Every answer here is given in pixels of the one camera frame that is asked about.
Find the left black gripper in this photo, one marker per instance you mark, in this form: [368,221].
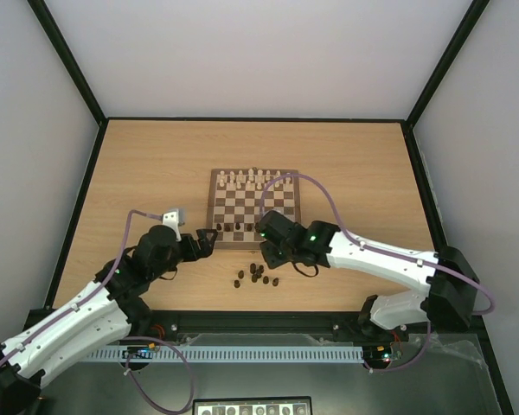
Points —
[207,249]

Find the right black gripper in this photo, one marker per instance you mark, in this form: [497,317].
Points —
[271,253]

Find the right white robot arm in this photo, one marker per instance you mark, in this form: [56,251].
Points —
[440,287]

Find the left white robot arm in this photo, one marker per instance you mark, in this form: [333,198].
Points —
[107,310]

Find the wooden chess board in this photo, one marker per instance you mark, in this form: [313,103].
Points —
[246,206]

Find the white chess pieces row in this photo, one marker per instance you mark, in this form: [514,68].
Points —
[241,179]

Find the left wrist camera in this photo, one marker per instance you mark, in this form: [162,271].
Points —
[175,217]

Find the black aluminium frame rail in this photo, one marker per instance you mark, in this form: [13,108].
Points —
[175,326]

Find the white slotted cable duct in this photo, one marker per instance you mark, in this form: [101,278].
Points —
[230,354]

